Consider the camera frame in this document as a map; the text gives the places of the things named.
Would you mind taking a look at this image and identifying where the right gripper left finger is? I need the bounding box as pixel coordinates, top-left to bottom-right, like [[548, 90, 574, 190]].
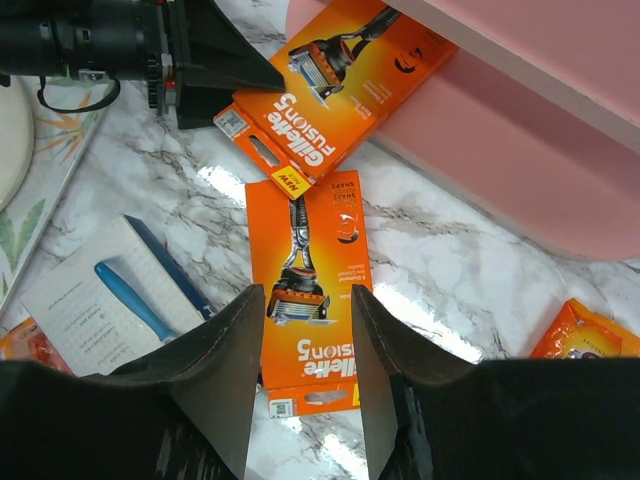
[[1, 285, 265, 479]]

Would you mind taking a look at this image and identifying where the floral serving tray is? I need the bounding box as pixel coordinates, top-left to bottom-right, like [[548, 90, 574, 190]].
[[1, 77, 109, 308]]

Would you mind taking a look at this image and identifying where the orange razor bag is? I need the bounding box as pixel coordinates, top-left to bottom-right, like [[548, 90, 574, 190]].
[[0, 317, 72, 375], [530, 298, 639, 359]]

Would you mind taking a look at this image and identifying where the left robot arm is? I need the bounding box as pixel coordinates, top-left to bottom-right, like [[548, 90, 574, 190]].
[[1, 0, 285, 130]]

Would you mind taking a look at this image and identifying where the orange razor bag right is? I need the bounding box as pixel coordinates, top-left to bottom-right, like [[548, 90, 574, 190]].
[[530, 298, 639, 359]]

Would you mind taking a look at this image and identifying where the orange razor bag front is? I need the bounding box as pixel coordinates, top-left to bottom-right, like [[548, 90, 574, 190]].
[[0, 317, 72, 375]]

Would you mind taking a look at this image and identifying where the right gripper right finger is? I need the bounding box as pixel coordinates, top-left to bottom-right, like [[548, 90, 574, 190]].
[[351, 285, 639, 479]]

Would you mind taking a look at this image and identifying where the white Harrys razor box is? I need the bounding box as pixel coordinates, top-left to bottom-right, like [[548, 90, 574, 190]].
[[21, 215, 214, 377]]

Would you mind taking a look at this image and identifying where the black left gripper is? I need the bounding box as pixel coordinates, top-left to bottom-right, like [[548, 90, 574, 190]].
[[144, 1, 285, 130]]

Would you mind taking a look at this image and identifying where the pink three-tier shelf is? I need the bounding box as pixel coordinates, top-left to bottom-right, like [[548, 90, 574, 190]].
[[284, 0, 640, 262]]

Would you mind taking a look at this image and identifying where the pink cream round plate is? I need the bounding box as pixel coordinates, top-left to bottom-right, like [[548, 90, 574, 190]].
[[0, 76, 34, 209]]

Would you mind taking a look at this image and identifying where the orange Gillette box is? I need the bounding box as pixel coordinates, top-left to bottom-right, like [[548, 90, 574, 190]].
[[245, 170, 372, 419], [214, 1, 458, 199]]

